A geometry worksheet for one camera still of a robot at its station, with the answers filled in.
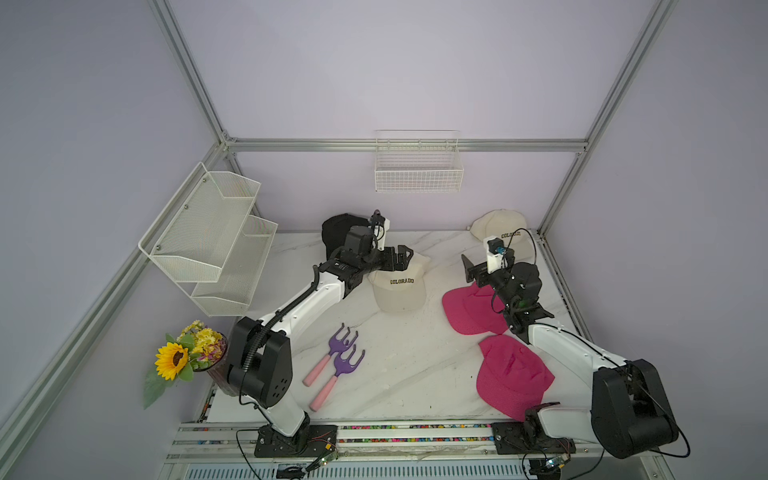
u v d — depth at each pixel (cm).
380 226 75
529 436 67
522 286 62
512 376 81
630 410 42
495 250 69
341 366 86
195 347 64
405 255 75
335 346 89
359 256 65
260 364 45
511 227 113
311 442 73
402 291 100
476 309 96
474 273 76
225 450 74
